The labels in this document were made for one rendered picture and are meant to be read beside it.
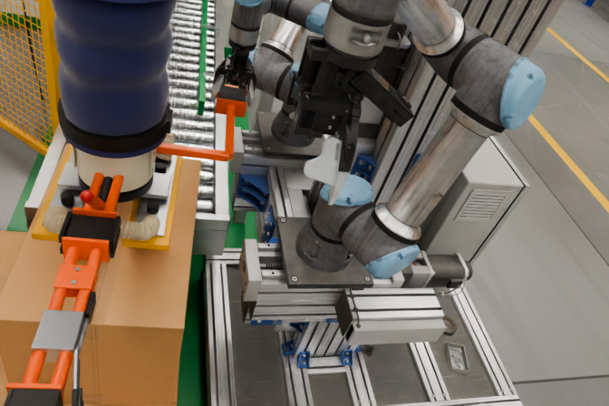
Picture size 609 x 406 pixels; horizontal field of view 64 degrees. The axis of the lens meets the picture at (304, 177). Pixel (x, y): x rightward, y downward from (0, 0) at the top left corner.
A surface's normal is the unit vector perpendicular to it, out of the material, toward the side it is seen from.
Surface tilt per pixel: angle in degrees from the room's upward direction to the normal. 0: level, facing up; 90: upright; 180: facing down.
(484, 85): 73
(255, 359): 0
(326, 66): 90
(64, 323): 0
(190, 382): 0
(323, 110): 90
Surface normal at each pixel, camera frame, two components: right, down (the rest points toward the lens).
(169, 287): 0.24, -0.74
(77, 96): -0.40, 0.25
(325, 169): 0.28, 0.16
